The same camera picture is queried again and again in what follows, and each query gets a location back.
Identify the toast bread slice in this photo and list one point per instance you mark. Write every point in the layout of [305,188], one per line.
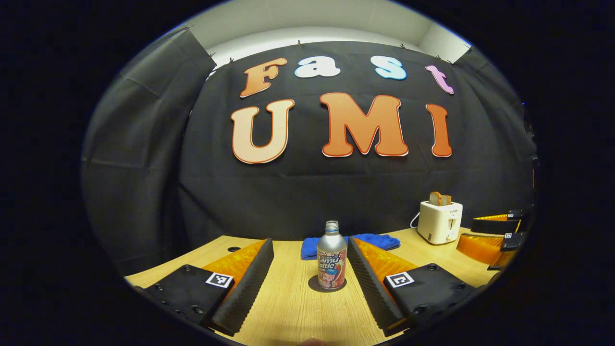
[435,198]
[446,200]

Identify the blue folded towel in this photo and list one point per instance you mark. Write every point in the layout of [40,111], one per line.
[310,247]

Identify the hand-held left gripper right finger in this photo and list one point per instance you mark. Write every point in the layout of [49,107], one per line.
[372,298]

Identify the silver water bottle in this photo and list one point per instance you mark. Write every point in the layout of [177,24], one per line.
[331,259]

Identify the dark brown round coaster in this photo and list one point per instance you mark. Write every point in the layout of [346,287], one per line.
[312,284]

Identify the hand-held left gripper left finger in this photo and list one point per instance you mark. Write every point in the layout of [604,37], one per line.
[245,298]

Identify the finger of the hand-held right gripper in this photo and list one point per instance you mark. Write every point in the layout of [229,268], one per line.
[513,241]
[495,227]

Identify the white toaster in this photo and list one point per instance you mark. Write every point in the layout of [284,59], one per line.
[439,223]

